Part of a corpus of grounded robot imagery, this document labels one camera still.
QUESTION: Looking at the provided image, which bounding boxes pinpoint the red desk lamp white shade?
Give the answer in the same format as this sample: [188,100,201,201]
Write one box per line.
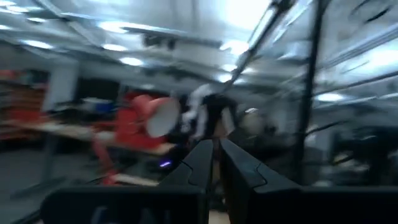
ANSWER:
[91,91,182,187]

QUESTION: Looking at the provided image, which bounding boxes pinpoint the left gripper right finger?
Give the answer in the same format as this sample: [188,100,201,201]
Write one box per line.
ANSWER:
[219,138,302,200]

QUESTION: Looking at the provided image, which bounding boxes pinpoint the black rig frame post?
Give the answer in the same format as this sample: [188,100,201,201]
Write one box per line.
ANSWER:
[291,0,326,185]

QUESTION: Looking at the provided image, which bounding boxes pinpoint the black rig diagonal bar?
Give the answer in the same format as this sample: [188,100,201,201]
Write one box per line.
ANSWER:
[221,0,297,94]

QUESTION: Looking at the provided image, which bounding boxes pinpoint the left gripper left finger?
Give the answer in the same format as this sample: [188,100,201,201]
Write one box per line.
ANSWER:
[158,139,215,190]

